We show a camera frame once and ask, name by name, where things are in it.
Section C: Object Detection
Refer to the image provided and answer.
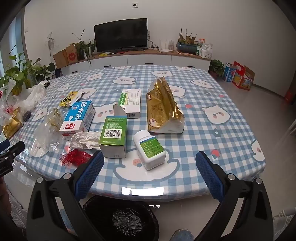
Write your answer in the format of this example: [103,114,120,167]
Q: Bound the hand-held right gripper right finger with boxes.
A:
[195,151,274,241]

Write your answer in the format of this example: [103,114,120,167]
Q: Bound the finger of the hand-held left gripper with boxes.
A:
[0,140,25,164]
[0,161,15,178]

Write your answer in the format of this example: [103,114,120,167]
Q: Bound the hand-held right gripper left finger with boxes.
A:
[26,151,105,241]

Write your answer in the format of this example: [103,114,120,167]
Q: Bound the clear plastic wrapper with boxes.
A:
[30,108,67,158]

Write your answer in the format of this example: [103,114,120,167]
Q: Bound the green medicine box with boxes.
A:
[99,104,128,159]

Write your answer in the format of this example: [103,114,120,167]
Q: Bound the black trash bin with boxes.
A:
[82,195,160,241]

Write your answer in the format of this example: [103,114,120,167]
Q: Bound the white pill bottle green label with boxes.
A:
[133,130,167,171]

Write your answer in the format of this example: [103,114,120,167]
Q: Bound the gold foil packaging bag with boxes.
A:
[146,76,185,135]

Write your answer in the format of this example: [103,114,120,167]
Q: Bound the small gold foil bag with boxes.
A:
[2,108,25,139]

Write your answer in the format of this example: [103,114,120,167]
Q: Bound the crumpled white tissue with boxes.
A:
[69,131,102,151]

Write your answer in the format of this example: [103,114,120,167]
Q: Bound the red printed clear plastic bag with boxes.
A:
[0,79,19,130]

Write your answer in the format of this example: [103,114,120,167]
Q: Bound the white lace cloth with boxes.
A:
[7,185,35,232]

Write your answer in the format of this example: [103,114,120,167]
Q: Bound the white plastic bag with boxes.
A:
[10,84,47,112]

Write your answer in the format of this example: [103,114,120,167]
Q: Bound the blue white milk carton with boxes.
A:
[59,100,96,140]

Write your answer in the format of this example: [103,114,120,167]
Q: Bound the person's shoe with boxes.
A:
[170,228,195,241]

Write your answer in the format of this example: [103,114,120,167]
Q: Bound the yellow snack wrapper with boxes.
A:
[59,91,86,108]

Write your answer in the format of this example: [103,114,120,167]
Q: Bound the green pothos plant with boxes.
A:
[0,53,56,95]

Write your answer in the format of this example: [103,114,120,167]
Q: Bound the blue checkered cat tablecloth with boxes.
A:
[5,65,266,202]

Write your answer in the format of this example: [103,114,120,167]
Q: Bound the white green tablet box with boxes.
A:
[118,88,142,118]

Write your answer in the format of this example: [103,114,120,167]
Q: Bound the white chair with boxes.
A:
[285,116,296,139]

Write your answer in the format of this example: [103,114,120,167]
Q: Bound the plain brown cardboard box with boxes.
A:
[53,50,70,69]

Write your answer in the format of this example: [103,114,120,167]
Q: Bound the open colourful cardboard box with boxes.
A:
[238,65,255,91]

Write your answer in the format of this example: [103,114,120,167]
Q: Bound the blue white carton box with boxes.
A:
[222,62,237,82]

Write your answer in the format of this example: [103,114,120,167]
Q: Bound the red colourful gift box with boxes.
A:
[232,61,246,90]

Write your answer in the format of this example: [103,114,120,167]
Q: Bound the cardboard box red print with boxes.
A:
[66,44,78,64]

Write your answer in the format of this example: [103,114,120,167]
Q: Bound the pale dried plant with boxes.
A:
[44,32,57,58]

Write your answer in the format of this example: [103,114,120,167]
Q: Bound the small potted floor plant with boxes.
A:
[209,59,226,78]

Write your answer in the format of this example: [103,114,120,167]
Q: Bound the long leaf potted plant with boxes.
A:
[72,29,96,65]

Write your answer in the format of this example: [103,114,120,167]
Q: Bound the white sideboard cabinet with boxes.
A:
[54,50,212,77]

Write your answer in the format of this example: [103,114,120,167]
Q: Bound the blue planter with dried stalks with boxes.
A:
[176,28,200,55]

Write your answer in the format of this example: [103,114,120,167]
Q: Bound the white router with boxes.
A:
[159,39,174,54]

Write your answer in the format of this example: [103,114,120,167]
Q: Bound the black television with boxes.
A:
[94,18,148,53]

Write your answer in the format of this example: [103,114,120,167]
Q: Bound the black cables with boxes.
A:
[148,38,161,50]

